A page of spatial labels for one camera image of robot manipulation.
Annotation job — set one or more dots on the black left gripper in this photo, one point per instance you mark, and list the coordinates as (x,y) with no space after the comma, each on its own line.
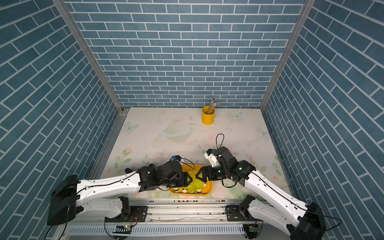
(183,181)

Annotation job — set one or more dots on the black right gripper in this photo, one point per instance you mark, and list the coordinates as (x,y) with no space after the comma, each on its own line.
(204,173)

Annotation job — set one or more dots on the orange plastic storage box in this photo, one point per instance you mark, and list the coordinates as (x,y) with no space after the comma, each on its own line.
(192,173)

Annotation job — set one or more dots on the black robot base joint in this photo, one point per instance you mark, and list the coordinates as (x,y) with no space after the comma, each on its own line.
(240,212)

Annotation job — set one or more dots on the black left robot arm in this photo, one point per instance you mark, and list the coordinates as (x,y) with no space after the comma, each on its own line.
(105,197)

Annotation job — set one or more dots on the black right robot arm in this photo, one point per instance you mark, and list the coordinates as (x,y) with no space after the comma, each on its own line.
(294,217)

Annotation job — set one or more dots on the yellow-green shuttlecock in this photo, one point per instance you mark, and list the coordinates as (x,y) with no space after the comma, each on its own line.
(190,189)
(198,185)

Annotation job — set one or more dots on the yellow pen holder cup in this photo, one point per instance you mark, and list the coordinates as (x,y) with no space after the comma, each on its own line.
(208,115)

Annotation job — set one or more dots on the black loose gripper finger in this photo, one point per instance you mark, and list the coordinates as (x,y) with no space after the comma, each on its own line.
(128,170)

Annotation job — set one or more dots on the black left base joint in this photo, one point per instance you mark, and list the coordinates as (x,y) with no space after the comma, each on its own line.
(128,212)

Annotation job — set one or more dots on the pencils in cup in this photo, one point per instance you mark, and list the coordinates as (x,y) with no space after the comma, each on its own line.
(211,107)

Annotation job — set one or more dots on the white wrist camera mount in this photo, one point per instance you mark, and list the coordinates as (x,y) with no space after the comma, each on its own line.
(211,157)

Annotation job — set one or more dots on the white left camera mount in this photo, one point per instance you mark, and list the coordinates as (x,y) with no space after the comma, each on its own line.
(176,158)

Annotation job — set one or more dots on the aluminium table edge rail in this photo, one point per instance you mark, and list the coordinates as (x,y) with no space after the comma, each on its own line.
(108,146)

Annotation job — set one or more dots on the aluminium right corner post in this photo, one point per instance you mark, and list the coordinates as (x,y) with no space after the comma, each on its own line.
(307,7)

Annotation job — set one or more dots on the aluminium corner frame post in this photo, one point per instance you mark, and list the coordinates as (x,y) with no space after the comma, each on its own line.
(78,36)

